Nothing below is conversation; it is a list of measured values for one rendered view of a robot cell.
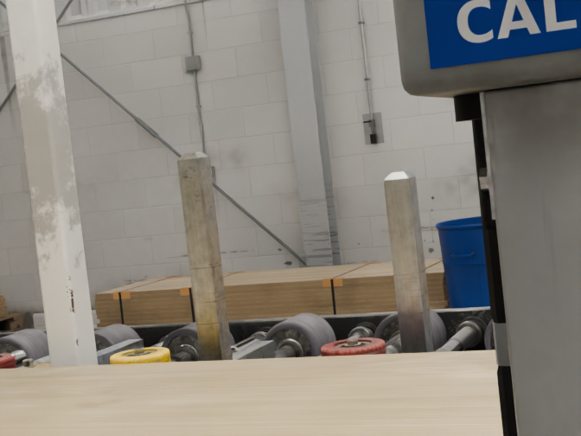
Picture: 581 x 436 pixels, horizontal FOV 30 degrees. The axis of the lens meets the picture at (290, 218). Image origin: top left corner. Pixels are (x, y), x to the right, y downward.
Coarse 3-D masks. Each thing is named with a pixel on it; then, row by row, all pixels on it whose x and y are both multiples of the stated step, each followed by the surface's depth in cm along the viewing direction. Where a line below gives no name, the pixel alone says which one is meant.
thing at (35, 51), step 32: (32, 0) 145; (32, 32) 146; (32, 64) 146; (32, 96) 147; (64, 96) 150; (32, 128) 147; (64, 128) 149; (32, 160) 148; (64, 160) 149; (32, 192) 148; (64, 192) 148; (64, 224) 147; (64, 256) 147; (64, 288) 148; (64, 320) 148; (64, 352) 149; (96, 352) 152
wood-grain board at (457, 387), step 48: (0, 384) 136; (48, 384) 132; (96, 384) 128; (144, 384) 125; (192, 384) 122; (240, 384) 119; (288, 384) 116; (336, 384) 113; (384, 384) 111; (432, 384) 108; (480, 384) 106; (0, 432) 109; (48, 432) 106; (96, 432) 104; (144, 432) 102; (192, 432) 100; (240, 432) 98; (288, 432) 96; (336, 432) 94; (384, 432) 92; (432, 432) 90; (480, 432) 89
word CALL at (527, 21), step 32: (448, 0) 27; (480, 0) 26; (512, 0) 26; (544, 0) 26; (576, 0) 25; (448, 32) 27; (480, 32) 26; (512, 32) 26; (544, 32) 26; (576, 32) 26; (448, 64) 27
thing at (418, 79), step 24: (408, 0) 27; (408, 24) 27; (408, 48) 27; (408, 72) 27; (432, 72) 27; (456, 72) 27; (480, 72) 26; (504, 72) 26; (528, 72) 26; (552, 72) 26; (576, 72) 26; (432, 96) 29; (456, 96) 30; (456, 120) 30
